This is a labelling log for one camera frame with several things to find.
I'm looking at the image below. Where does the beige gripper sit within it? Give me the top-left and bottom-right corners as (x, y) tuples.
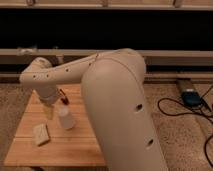
(37, 85), (60, 120)

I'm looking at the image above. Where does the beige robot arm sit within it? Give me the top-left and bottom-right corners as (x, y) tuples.
(19, 49), (169, 171)

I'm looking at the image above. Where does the white paper cup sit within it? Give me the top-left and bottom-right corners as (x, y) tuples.
(58, 106), (75, 130)

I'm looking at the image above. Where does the beige sponge block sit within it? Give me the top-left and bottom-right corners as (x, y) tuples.
(33, 124), (50, 146)

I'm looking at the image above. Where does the wooden table board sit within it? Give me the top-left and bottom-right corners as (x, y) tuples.
(4, 84), (105, 167)

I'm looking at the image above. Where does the grey power strip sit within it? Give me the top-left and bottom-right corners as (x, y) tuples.
(177, 79), (195, 93)

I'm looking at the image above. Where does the blue power adapter box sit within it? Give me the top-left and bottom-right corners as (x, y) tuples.
(181, 92), (202, 107)

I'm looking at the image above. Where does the black cable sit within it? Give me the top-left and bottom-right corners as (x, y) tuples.
(157, 84), (213, 168)

